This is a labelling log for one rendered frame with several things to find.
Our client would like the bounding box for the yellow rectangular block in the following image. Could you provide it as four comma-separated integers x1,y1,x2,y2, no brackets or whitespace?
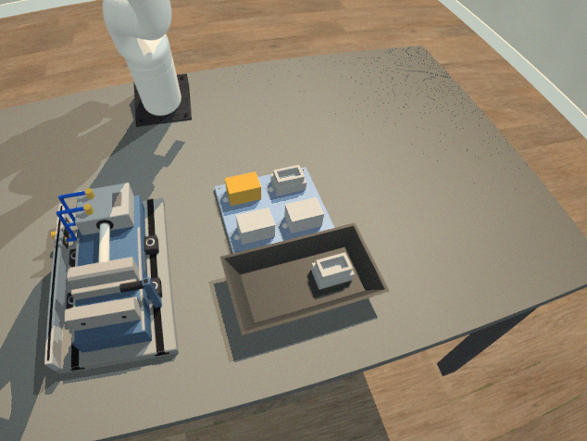
225,172,261,206

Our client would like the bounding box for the grey flat bar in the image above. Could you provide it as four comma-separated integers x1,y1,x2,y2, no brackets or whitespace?
71,279,137,300

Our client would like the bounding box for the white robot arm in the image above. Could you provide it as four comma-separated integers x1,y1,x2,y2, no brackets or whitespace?
103,0,181,116

